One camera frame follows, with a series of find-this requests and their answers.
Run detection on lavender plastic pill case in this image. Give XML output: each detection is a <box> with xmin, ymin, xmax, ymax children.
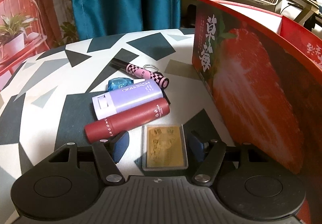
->
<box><xmin>92</xmin><ymin>79</ymin><xmax>163</xmax><ymax>120</ymax></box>

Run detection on blue faceted glass bottle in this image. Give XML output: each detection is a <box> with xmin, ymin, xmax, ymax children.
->
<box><xmin>107</xmin><ymin>77</ymin><xmax>134</xmax><ymax>92</ymax></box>

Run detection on dark red cylinder tube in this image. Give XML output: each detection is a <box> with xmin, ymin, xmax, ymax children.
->
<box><xmin>84</xmin><ymin>98</ymin><xmax>170</xmax><ymax>143</ymax></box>

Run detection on gold card in clear case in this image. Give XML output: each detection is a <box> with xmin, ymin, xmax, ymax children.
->
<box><xmin>142</xmin><ymin>124</ymin><xmax>188</xmax><ymax>171</ymax></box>

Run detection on pink black checkered pen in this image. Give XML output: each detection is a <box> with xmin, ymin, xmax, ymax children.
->
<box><xmin>111</xmin><ymin>58</ymin><xmax>170</xmax><ymax>89</ymax></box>

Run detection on red strawberry cardboard box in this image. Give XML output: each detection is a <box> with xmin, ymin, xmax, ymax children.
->
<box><xmin>192</xmin><ymin>0</ymin><xmax>321</xmax><ymax>223</ymax></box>

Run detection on pink chair backdrop poster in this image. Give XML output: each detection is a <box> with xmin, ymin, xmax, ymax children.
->
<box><xmin>1</xmin><ymin>0</ymin><xmax>79</xmax><ymax>88</ymax></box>

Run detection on silver key ring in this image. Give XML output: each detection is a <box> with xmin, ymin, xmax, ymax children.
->
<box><xmin>143</xmin><ymin>63</ymin><xmax>159</xmax><ymax>73</ymax></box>

